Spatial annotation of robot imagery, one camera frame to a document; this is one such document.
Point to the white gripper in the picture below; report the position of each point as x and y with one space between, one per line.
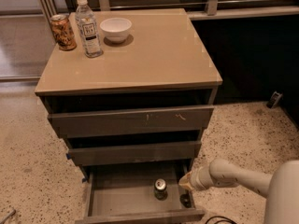
197 178

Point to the green soda can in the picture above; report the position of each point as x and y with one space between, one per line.
160 189

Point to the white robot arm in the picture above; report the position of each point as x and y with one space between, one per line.
281 189

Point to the bottom grey drawer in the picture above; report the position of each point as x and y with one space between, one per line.
124 194

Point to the grey drawer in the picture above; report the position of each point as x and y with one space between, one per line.
133 154
124 194
131 121

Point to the grey drawer cabinet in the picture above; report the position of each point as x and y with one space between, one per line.
163 63

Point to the middle grey drawer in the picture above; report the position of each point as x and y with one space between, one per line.
133 154

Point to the top grey drawer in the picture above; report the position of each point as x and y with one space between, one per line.
131 121

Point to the brown patterned drink can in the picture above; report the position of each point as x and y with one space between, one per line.
63 32

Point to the small black floor device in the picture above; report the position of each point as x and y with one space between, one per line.
275 98

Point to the white ceramic bowl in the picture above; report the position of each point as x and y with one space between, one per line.
116 30

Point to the grey metal rod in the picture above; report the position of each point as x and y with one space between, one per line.
6 217

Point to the clear plastic water bottle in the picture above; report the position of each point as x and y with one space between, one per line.
87 26

